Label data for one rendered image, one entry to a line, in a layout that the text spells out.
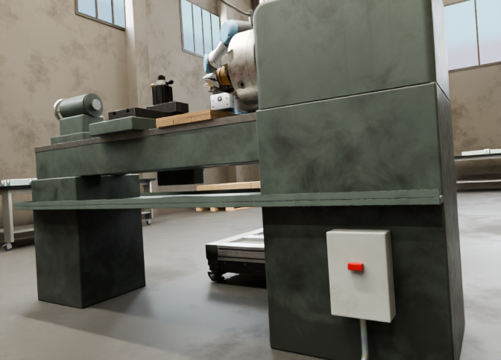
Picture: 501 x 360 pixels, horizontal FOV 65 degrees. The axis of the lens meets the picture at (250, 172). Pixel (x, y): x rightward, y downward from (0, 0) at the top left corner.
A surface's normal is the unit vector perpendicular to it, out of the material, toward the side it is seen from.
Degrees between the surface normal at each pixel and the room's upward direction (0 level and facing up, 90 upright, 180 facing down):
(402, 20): 90
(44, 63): 90
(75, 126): 90
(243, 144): 90
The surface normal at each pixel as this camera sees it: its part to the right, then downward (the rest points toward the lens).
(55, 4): 0.85, -0.06
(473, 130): -0.53, 0.03
